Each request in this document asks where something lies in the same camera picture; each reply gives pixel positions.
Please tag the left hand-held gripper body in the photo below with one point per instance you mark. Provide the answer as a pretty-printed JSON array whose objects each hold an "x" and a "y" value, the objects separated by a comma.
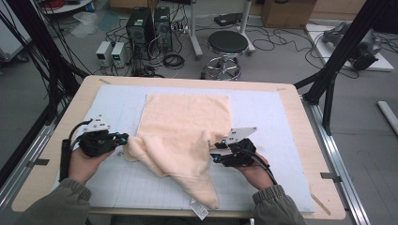
[{"x": 97, "y": 140}]

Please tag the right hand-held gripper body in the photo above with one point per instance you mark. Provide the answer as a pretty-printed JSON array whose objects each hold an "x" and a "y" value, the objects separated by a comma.
[{"x": 241, "y": 153}]

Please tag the peach towel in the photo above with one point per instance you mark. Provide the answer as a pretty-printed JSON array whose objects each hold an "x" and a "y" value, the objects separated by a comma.
[{"x": 184, "y": 131}]

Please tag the person's right hand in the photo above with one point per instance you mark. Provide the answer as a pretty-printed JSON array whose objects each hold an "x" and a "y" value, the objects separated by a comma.
[{"x": 256, "y": 173}]

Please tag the person's left hand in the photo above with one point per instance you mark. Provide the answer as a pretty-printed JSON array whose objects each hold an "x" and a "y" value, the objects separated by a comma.
[{"x": 84, "y": 165}]

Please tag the white grid mat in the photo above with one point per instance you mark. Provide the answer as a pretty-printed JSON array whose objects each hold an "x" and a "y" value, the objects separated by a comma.
[{"x": 275, "y": 109}]

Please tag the white power supply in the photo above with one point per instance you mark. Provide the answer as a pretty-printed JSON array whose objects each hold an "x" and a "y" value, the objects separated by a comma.
[
  {"x": 103, "y": 53},
  {"x": 119, "y": 54}
]

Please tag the thin wooden stick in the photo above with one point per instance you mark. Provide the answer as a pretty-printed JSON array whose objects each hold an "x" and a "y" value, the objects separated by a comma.
[{"x": 320, "y": 203}]

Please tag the black round stool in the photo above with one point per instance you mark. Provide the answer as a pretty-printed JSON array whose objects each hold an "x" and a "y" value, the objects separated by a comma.
[{"x": 227, "y": 42}]

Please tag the large black computer tower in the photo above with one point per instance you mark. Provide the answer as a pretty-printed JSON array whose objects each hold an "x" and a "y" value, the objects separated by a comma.
[{"x": 139, "y": 31}]

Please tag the slim black computer tower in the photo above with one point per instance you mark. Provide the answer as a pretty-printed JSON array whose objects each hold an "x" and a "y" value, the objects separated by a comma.
[{"x": 163, "y": 28}]

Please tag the clear plastic bags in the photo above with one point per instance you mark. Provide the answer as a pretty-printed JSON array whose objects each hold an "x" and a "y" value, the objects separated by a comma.
[{"x": 86, "y": 23}]

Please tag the white desk leg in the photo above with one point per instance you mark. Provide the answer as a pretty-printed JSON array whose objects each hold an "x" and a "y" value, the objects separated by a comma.
[
  {"x": 245, "y": 22},
  {"x": 194, "y": 31}
]

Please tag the flat black device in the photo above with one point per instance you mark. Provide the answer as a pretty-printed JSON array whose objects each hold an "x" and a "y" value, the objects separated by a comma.
[{"x": 228, "y": 19}]

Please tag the white floor board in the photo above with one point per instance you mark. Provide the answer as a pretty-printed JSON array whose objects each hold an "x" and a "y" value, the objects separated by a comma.
[{"x": 322, "y": 47}]

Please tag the white panel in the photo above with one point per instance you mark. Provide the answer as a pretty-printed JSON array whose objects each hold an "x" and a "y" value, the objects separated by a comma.
[{"x": 9, "y": 37}]

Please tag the round white table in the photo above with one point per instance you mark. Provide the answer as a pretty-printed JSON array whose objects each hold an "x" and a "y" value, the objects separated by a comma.
[{"x": 72, "y": 7}]

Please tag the cardboard box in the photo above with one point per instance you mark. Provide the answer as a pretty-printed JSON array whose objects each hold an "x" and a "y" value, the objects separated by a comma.
[{"x": 287, "y": 14}]

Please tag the white tube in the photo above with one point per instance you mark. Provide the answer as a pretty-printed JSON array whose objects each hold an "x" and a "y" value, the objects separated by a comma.
[{"x": 388, "y": 114}]

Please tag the grey machine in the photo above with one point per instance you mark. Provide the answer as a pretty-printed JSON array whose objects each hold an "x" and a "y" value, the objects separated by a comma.
[{"x": 366, "y": 47}]

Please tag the black rail clip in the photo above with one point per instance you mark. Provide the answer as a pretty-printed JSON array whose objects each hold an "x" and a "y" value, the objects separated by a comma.
[
  {"x": 40, "y": 162},
  {"x": 330, "y": 176}
]

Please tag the aluminium rail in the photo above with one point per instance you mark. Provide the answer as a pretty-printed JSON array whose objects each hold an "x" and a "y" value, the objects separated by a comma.
[
  {"x": 351, "y": 200},
  {"x": 18, "y": 178}
]

